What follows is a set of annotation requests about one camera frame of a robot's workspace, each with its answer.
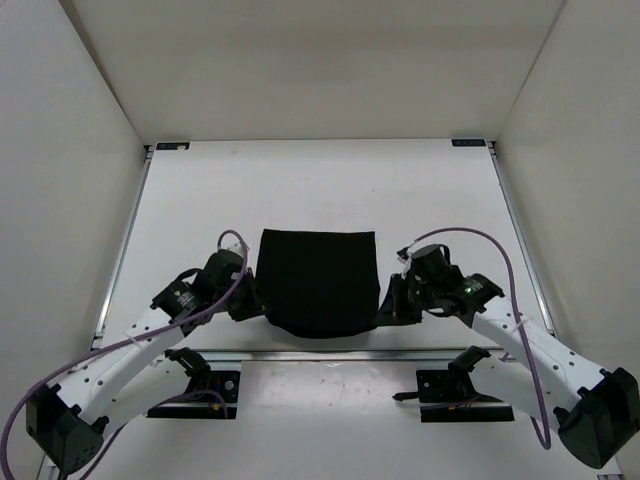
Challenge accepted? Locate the aluminium side rail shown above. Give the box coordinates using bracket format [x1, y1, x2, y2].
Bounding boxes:
[90, 145, 155, 351]
[487, 141, 557, 337]

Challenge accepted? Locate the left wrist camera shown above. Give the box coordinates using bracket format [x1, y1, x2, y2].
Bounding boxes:
[217, 242, 245, 264]

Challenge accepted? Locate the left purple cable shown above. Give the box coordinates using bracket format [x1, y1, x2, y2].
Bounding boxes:
[0, 229, 251, 471]

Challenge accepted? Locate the black skirt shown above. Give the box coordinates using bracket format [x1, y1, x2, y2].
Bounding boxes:
[255, 229, 380, 339]

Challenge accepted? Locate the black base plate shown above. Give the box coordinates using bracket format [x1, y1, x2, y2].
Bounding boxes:
[146, 362, 241, 420]
[392, 370, 515, 424]

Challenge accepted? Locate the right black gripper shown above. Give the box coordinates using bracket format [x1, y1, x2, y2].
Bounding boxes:
[373, 273, 440, 327]

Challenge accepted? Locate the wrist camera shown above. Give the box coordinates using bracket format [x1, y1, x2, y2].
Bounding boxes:
[397, 244, 453, 281]
[217, 242, 245, 264]

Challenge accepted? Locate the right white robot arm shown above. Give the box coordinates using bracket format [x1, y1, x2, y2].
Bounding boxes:
[381, 274, 639, 469]

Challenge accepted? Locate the left aluminium side rail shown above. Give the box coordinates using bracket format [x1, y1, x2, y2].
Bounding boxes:
[90, 145, 155, 351]

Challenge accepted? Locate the table label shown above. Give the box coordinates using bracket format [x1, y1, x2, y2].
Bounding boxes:
[155, 142, 190, 151]
[451, 138, 487, 148]

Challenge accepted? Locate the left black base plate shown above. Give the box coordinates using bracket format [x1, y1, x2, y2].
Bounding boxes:
[146, 362, 241, 420]

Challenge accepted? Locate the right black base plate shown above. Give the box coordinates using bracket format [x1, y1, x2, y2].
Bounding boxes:
[392, 370, 515, 424]

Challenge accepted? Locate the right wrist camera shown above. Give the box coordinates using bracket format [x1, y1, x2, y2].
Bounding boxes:
[397, 244, 453, 281]

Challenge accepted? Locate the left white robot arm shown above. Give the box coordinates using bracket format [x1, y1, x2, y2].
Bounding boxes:
[25, 248, 263, 476]

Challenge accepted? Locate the right aluminium side rail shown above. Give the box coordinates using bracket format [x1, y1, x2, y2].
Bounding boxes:
[487, 141, 557, 337]

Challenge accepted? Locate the left table label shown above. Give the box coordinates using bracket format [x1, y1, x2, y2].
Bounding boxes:
[155, 142, 190, 151]

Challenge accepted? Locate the right table label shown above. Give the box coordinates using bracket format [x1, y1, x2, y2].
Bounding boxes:
[451, 138, 487, 148]

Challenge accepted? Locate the aluminium front rail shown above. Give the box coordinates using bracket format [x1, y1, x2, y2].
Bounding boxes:
[198, 349, 465, 363]

